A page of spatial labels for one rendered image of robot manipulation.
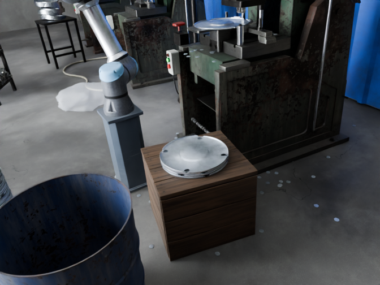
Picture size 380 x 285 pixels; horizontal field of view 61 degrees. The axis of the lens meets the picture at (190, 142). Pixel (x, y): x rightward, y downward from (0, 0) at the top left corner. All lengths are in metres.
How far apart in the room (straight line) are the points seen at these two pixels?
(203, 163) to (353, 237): 0.73
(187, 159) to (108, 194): 0.35
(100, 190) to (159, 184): 0.22
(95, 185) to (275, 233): 0.82
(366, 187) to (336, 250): 0.50
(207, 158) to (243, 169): 0.15
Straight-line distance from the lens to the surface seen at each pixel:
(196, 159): 1.32
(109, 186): 1.15
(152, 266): 1.44
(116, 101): 1.60
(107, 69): 1.59
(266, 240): 1.52
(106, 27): 1.70
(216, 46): 1.77
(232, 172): 1.29
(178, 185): 1.24
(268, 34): 1.69
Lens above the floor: 1.10
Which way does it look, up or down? 30 degrees down
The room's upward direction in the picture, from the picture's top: 5 degrees counter-clockwise
